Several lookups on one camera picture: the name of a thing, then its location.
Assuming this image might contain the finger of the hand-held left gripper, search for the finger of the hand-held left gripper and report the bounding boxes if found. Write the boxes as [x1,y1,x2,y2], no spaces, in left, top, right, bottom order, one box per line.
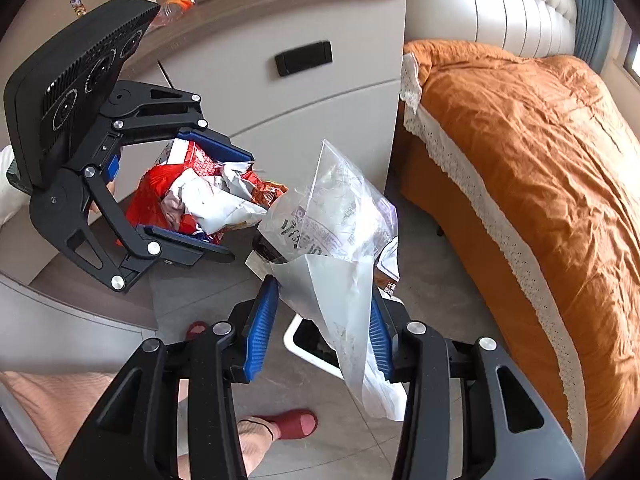
[29,165,236,293]
[102,80,253,163]

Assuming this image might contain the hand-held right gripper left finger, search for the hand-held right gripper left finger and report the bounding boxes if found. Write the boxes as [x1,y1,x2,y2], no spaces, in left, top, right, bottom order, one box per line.
[57,275,281,480]

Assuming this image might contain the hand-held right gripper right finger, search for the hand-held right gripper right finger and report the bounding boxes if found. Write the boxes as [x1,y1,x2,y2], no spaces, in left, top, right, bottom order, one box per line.
[369,292,586,480]

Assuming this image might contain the red snack bag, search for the red snack bag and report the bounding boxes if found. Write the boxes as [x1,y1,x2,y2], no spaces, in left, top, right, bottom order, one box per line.
[117,139,289,247]

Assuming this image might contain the white trash bin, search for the white trash bin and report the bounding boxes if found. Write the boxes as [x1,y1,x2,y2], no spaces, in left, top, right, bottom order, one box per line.
[283,304,402,377]

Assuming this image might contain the clear printed plastic bag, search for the clear printed plastic bag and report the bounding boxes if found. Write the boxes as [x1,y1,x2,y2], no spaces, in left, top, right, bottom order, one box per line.
[247,139,407,422]

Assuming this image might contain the person's bare leg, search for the person's bare leg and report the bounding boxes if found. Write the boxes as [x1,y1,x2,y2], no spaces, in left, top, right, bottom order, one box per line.
[177,416,282,480]

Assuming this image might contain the white desk cabinet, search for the white desk cabinet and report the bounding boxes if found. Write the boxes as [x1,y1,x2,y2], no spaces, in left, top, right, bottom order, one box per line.
[115,0,412,243]

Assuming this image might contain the clear plastic bottle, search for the clear plastic bottle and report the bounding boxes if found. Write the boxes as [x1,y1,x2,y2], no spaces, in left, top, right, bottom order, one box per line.
[149,0,199,29]

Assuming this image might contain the pink shorts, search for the pink shorts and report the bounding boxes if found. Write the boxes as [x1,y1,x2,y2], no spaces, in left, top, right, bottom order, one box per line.
[0,370,117,478]

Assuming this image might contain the orange blanket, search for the orange blanket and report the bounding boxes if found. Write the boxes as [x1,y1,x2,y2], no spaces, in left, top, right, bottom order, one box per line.
[400,39,640,477]

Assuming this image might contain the cream padded headboard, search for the cream padded headboard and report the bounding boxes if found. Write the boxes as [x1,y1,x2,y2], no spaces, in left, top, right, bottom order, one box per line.
[400,0,579,59]

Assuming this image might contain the dark framed window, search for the dark framed window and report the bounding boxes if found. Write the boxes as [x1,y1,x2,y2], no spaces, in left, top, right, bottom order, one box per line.
[622,42,640,78]

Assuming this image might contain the teal curtain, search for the teal curtain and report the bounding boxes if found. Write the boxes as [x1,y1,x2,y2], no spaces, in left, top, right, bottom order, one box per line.
[565,0,617,77]

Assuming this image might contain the black cabinet handle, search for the black cabinet handle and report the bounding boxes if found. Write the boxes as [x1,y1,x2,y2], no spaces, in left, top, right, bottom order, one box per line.
[275,40,334,78]

